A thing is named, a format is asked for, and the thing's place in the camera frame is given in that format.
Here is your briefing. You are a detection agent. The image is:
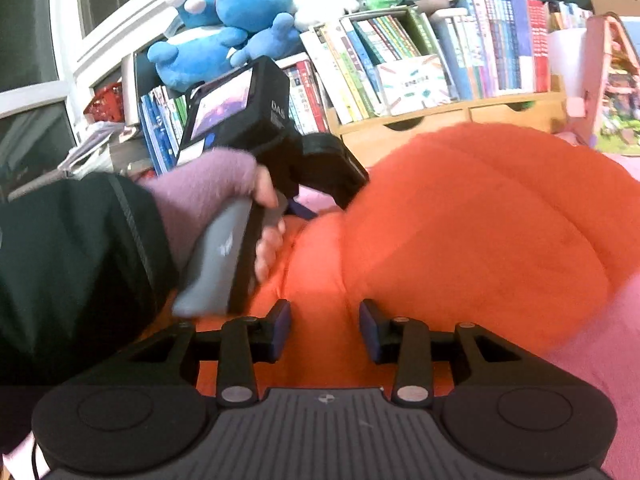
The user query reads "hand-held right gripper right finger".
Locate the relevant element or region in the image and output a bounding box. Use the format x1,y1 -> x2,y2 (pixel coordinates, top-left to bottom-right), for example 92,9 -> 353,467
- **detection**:
359,299 -> 563,408

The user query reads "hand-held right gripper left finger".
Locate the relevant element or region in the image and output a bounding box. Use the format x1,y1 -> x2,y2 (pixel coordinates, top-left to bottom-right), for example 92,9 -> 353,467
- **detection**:
85,299 -> 292,408

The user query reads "orange puffer jacket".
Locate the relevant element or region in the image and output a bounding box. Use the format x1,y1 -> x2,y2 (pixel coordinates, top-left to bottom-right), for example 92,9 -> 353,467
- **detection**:
135,121 -> 628,401

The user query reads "person's left forearm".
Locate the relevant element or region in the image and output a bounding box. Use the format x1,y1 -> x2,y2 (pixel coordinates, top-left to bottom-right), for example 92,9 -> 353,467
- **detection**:
0,172 -> 178,386

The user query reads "person's left hand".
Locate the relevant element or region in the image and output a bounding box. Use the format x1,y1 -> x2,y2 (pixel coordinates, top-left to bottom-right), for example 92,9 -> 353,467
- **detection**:
142,149 -> 287,283

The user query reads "row of colourful picture books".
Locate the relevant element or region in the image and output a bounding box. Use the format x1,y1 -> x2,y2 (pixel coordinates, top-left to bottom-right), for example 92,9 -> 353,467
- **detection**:
277,55 -> 331,136

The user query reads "small blue plush toy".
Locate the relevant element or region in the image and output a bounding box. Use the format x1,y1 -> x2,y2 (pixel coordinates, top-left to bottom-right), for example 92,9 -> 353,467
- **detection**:
231,12 -> 301,66

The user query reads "large blue plush toy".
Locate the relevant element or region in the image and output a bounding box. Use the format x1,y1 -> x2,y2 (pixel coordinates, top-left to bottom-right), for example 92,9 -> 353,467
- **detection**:
147,25 -> 248,92

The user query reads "row of green white books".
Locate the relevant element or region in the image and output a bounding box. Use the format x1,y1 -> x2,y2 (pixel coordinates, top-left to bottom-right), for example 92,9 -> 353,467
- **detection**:
300,7 -> 441,126

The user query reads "row of tall blue books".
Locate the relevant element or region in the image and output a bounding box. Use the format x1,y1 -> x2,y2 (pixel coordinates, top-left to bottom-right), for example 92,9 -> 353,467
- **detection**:
140,85 -> 188,176

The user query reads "wooden drawer organizer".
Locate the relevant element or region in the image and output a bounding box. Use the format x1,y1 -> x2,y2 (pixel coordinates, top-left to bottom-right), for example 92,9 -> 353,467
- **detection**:
327,87 -> 568,143

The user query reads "dark leaning board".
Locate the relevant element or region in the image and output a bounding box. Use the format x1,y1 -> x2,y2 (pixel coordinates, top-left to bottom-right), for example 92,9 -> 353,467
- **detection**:
121,50 -> 156,126

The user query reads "white colourful printed box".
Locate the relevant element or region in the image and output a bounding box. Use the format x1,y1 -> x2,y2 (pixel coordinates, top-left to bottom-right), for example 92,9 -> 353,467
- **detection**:
375,55 -> 451,116

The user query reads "small red plastic basket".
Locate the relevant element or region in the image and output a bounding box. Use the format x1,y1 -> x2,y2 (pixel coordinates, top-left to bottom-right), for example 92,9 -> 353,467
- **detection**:
82,82 -> 125,123

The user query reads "stack of papers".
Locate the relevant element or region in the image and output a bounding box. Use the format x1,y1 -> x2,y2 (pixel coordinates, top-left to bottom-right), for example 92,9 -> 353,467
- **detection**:
57,120 -> 151,181

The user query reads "row of blue red books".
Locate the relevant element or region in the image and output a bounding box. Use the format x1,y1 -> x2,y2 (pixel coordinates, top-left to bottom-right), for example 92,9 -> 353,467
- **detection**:
427,0 -> 596,101

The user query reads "white cardboard sheet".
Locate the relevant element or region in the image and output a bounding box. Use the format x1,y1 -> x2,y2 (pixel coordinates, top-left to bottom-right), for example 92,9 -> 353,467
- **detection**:
547,27 -> 588,93

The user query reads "pink dollhouse model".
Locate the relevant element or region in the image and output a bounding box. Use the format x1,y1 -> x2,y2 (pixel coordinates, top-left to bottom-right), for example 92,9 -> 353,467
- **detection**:
565,14 -> 640,156

